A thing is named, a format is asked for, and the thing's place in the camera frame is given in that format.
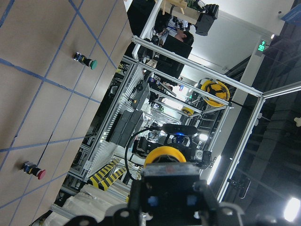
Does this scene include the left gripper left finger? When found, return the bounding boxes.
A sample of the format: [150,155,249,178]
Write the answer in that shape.
[128,180,147,212]

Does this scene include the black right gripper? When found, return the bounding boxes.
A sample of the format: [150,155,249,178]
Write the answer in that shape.
[132,135,217,170]

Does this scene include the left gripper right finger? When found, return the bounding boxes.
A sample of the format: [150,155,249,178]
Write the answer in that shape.
[193,180,219,210]

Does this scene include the red push button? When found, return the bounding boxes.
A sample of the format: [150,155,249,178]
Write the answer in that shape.
[21,161,46,180]

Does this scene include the green push button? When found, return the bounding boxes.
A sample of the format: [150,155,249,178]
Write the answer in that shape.
[73,52,98,70]

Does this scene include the yellow hard hat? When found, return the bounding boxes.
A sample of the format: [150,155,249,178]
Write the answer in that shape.
[181,107,194,116]
[200,80,230,107]

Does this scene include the seated person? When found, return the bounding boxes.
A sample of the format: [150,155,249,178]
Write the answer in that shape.
[159,18,195,48]

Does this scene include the green exit sign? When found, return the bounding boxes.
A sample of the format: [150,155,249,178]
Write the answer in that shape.
[255,40,266,57]

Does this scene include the wooden rack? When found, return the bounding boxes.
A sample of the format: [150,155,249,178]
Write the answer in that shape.
[154,0,199,24]

